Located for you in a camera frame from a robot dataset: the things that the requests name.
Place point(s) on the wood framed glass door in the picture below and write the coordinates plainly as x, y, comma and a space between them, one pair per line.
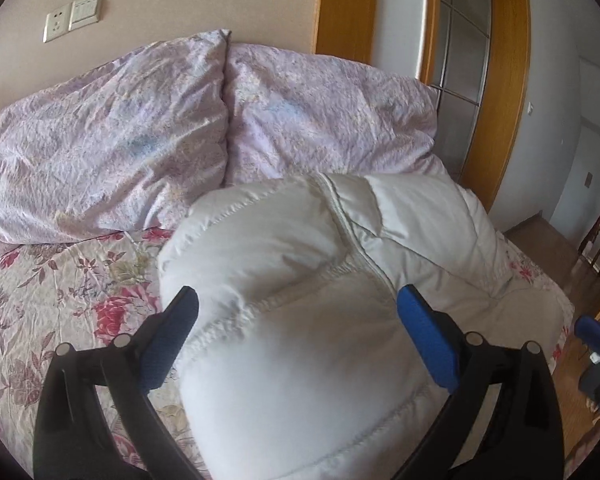
467, 50

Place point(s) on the wooden door jamb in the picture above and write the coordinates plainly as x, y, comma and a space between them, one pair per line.
347, 10

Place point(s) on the floral bed sheet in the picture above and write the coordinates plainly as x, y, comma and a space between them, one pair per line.
55, 285

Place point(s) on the lilac crinkled pillow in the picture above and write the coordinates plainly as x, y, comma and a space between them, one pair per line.
105, 145
330, 115

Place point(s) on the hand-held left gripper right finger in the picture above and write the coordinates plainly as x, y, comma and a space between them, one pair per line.
430, 340

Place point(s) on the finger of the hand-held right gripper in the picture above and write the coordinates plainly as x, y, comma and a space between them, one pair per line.
594, 332

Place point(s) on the white quilted down jacket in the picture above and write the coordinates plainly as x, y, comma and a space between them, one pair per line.
280, 360

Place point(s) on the white wall socket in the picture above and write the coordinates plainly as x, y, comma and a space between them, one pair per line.
56, 23

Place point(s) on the white wall light switch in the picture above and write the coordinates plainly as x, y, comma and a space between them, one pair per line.
85, 10

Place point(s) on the small brown wall panel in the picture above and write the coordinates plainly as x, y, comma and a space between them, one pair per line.
588, 179

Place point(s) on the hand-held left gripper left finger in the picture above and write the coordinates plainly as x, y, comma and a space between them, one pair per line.
167, 340

